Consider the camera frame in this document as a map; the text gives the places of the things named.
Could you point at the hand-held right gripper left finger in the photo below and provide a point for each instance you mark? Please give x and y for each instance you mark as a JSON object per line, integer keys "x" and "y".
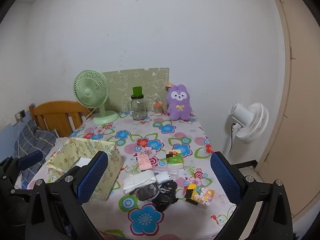
{"x": 92, "y": 177}

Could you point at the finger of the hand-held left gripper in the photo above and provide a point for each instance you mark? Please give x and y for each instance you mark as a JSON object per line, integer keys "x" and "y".
{"x": 31, "y": 158}

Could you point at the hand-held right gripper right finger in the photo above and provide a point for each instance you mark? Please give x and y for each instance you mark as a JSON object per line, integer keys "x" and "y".
{"x": 225, "y": 180}

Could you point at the yellow cartoon tissue pack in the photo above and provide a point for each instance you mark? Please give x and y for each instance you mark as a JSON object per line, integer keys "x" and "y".
{"x": 200, "y": 195}

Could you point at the yellow printed storage box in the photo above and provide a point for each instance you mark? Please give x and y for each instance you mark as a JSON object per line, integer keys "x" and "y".
{"x": 111, "y": 155}

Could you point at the white sock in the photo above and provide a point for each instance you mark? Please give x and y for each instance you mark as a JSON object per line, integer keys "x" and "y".
{"x": 140, "y": 180}

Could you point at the clear plastic packets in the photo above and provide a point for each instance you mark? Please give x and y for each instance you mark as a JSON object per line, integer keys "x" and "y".
{"x": 175, "y": 172}

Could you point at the pink packet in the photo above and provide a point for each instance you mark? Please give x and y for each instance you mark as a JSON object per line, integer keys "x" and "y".
{"x": 144, "y": 163}

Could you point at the green tissue pack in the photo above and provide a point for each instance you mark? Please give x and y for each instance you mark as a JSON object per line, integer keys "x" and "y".
{"x": 175, "y": 158}

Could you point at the grey sock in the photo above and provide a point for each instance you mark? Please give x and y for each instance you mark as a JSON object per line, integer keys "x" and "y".
{"x": 146, "y": 192}

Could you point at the black cloth bundle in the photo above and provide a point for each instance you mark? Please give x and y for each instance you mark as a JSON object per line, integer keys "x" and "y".
{"x": 165, "y": 197}

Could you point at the white plastic-wrapped pack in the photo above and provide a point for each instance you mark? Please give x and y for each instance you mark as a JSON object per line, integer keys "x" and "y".
{"x": 81, "y": 162}

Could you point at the grey plaid pillow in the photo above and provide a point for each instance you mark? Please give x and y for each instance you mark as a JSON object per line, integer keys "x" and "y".
{"x": 37, "y": 140}

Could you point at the black metal bar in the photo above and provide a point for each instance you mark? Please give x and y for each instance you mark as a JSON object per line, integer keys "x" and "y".
{"x": 246, "y": 164}

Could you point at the wooden bed headboard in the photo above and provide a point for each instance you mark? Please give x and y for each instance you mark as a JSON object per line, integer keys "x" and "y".
{"x": 55, "y": 110}

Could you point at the white standing fan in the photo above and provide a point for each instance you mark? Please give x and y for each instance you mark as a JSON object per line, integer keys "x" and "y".
{"x": 252, "y": 122}

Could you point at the floral tablecloth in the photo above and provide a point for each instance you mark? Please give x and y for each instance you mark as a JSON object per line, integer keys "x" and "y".
{"x": 155, "y": 130}

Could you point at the glass jar mug green lid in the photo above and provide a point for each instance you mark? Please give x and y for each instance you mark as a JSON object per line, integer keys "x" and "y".
{"x": 138, "y": 110}

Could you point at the purple plush bunny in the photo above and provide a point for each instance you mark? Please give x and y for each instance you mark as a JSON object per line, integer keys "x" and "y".
{"x": 178, "y": 110}

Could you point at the green desk fan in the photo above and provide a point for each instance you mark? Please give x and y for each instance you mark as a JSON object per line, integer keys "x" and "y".
{"x": 87, "y": 92}

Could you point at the cotton swab jar orange lid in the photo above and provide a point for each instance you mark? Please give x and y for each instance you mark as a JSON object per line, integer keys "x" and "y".
{"x": 158, "y": 110}

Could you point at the beige door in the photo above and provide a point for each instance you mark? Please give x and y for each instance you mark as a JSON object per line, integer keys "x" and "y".
{"x": 300, "y": 105}

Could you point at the green printed cardboard panel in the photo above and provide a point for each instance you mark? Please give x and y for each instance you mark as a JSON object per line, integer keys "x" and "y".
{"x": 150, "y": 80}

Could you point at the wall power socket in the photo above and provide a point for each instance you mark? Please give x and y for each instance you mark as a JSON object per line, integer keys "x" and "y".
{"x": 20, "y": 115}

